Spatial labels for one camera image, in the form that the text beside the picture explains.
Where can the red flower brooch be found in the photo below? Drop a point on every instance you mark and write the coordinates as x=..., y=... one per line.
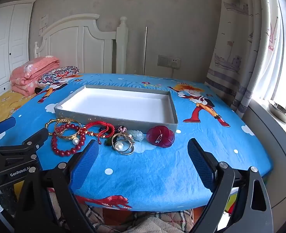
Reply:
x=161, y=138

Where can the white wooden headboard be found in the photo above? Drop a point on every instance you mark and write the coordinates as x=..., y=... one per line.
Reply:
x=67, y=43

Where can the gold bangle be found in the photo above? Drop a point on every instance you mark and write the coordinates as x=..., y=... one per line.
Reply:
x=67, y=136

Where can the grey cardboard box tray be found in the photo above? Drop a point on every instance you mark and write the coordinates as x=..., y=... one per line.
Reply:
x=121, y=104

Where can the pink folded quilt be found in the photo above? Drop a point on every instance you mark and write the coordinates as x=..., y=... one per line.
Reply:
x=31, y=75

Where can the paper notice on wall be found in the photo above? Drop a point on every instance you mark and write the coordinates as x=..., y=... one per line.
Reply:
x=43, y=24

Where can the yellow floral bed sheet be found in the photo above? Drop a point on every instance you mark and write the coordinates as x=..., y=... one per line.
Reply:
x=2, y=106

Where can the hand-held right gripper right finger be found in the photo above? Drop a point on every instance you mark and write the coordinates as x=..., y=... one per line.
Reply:
x=201, y=165

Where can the wall switch plate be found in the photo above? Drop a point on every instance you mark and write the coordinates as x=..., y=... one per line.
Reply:
x=163, y=60

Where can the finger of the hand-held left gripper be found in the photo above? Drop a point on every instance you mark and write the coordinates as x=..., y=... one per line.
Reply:
x=4, y=126
x=28, y=142

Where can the pale white flower brooch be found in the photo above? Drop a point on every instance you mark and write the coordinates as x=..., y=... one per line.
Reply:
x=136, y=136

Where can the metal pole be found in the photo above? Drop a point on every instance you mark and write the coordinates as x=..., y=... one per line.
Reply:
x=145, y=51

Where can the ship print curtain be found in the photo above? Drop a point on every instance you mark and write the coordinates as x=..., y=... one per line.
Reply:
x=237, y=41

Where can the plaid quilted cloth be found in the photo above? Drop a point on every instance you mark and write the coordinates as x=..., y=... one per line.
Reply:
x=157, y=218

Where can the white wardrobe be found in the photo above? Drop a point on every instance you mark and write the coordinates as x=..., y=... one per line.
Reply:
x=9, y=41

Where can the blue cartoon print tablecloth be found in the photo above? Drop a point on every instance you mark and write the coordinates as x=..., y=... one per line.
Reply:
x=157, y=174

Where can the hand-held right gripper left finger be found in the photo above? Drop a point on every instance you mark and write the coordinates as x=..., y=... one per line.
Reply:
x=84, y=165

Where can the patterned pillow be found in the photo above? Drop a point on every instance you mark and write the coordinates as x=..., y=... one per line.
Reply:
x=57, y=74

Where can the windowsill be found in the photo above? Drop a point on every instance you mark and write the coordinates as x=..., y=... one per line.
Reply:
x=266, y=138

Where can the metal bowl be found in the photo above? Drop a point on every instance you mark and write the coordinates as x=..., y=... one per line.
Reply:
x=280, y=111

